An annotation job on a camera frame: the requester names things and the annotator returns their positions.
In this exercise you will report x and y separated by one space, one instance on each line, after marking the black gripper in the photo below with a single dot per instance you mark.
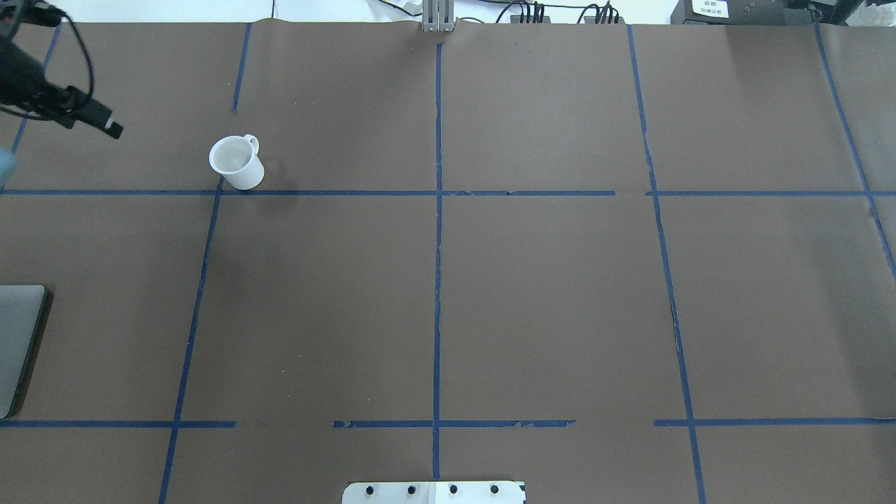
22 79

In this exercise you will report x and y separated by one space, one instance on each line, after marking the white plastic cup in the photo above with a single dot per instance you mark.
236 158

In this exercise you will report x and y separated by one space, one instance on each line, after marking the silver closed laptop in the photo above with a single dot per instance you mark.
22 308

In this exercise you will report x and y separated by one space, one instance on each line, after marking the black box with label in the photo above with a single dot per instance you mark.
748 13

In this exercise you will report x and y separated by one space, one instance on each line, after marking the grey aluminium post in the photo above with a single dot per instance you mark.
438 16

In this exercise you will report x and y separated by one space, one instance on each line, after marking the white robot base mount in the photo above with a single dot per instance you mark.
473 491

